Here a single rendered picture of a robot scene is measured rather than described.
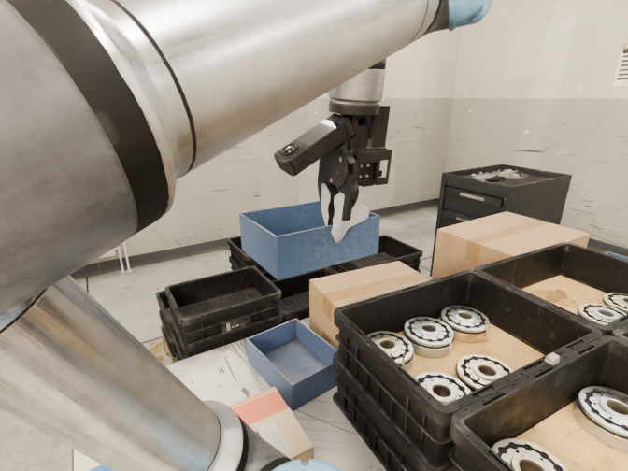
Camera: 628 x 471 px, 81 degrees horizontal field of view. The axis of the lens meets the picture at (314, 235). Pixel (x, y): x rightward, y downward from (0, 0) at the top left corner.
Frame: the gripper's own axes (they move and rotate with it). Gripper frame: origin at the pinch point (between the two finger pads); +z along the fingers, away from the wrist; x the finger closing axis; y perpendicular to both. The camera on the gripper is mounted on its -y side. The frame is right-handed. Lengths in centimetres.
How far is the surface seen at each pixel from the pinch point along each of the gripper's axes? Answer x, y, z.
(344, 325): -0.2, 4.2, 19.5
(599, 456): -36, 26, 26
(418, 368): -8.7, 16.6, 28.1
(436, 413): -23.3, 3.5, 17.5
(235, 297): 90, 11, 71
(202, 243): 262, 36, 126
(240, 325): 67, 6, 68
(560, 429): -30.2, 26.0, 26.2
